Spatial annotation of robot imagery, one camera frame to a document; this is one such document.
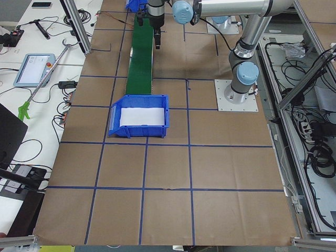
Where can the green conveyor belt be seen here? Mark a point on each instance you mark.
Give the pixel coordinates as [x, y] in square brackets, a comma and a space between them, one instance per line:
[139, 79]

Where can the blue bin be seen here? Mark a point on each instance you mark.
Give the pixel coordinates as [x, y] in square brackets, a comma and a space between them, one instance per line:
[139, 101]
[133, 5]

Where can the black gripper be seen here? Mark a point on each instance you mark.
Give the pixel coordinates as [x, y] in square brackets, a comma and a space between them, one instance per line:
[156, 22]

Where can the black power adapter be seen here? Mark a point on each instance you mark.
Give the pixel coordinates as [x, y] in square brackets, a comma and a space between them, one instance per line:
[67, 84]

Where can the smartphone on table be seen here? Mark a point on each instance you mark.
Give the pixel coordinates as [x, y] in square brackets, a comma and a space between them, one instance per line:
[41, 5]

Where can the aluminium frame post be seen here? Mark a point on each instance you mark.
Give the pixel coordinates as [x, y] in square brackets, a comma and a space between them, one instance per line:
[72, 14]

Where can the blue bin on left side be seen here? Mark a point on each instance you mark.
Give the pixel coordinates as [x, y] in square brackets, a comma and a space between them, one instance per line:
[139, 101]

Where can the teach pendant tablet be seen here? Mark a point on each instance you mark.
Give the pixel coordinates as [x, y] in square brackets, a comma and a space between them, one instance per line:
[34, 67]

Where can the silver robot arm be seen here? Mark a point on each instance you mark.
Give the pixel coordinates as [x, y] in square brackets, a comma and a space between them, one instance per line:
[245, 72]
[183, 12]

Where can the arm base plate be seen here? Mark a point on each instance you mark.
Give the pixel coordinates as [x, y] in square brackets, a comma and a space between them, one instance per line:
[227, 25]
[228, 100]

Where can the blue bin on right side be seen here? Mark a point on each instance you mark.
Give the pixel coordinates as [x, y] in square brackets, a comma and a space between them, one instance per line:
[133, 5]

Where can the green handled reacher grabber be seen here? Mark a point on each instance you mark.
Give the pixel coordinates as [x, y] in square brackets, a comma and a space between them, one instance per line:
[23, 109]

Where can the black monitor corner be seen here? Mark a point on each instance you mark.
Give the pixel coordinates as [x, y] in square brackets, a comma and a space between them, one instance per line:
[13, 131]

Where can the black flat tool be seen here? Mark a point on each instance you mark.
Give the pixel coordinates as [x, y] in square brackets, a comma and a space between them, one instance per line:
[41, 29]

